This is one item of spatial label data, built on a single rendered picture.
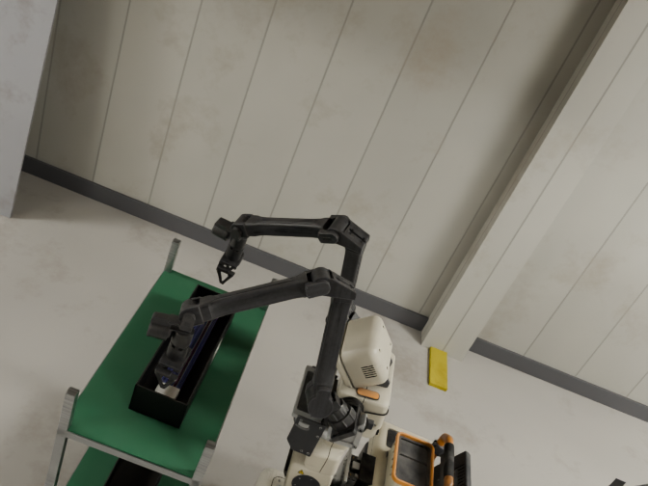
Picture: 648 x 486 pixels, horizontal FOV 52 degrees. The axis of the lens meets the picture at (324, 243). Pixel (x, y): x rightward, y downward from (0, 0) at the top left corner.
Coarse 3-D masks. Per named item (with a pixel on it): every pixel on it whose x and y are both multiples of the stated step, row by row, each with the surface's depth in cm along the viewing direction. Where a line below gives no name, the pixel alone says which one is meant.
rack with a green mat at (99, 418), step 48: (192, 288) 267; (144, 336) 237; (240, 336) 255; (96, 384) 212; (96, 432) 198; (144, 432) 204; (192, 432) 211; (48, 480) 208; (96, 480) 252; (192, 480) 198
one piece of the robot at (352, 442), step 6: (360, 420) 204; (330, 426) 210; (360, 426) 202; (330, 432) 208; (360, 432) 203; (330, 438) 206; (348, 438) 206; (354, 438) 205; (360, 438) 204; (342, 444) 206; (348, 444) 206; (354, 444) 206
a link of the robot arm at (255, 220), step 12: (240, 216) 234; (252, 216) 232; (336, 216) 219; (240, 228) 231; (252, 228) 229; (264, 228) 227; (276, 228) 225; (288, 228) 222; (300, 228) 220; (312, 228) 217; (324, 228) 216; (324, 240) 214; (336, 240) 212
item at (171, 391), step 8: (216, 320) 250; (200, 328) 243; (208, 328) 245; (200, 336) 240; (208, 336) 244; (192, 344) 235; (200, 344) 237; (192, 352) 232; (200, 352) 235; (192, 360) 229; (168, 368) 222; (184, 368) 225; (184, 376) 222; (176, 384) 218; (160, 392) 213; (168, 392) 214; (176, 392) 215
